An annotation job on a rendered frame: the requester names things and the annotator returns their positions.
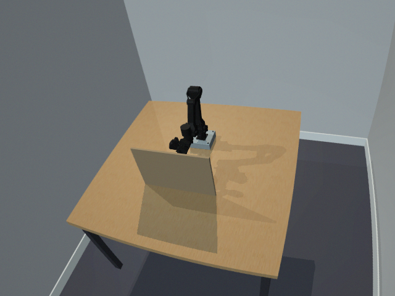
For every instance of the tan flat board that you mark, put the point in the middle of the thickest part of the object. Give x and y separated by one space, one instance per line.
184 172

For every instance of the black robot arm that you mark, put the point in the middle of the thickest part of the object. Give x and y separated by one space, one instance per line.
196 125

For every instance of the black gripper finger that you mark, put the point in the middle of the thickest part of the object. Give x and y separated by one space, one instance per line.
181 151

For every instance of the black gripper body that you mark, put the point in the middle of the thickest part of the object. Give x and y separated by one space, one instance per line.
185 144

